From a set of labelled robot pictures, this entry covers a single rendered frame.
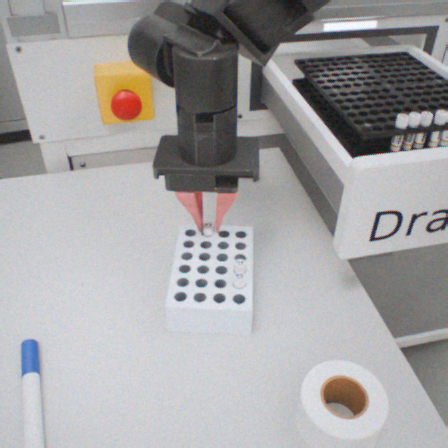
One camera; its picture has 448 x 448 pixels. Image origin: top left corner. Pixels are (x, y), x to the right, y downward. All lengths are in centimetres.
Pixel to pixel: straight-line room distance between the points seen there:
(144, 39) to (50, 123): 29
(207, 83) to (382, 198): 19
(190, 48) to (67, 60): 30
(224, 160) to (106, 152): 34
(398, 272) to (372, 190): 73
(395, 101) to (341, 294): 24
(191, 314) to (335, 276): 18
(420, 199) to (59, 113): 49
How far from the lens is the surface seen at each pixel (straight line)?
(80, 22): 67
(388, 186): 45
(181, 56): 41
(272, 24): 43
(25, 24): 67
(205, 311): 46
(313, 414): 40
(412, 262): 116
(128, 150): 76
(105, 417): 45
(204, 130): 43
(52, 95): 71
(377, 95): 63
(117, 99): 63
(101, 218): 63
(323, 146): 53
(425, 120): 57
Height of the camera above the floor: 115
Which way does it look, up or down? 40 degrees down
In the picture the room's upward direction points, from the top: straight up
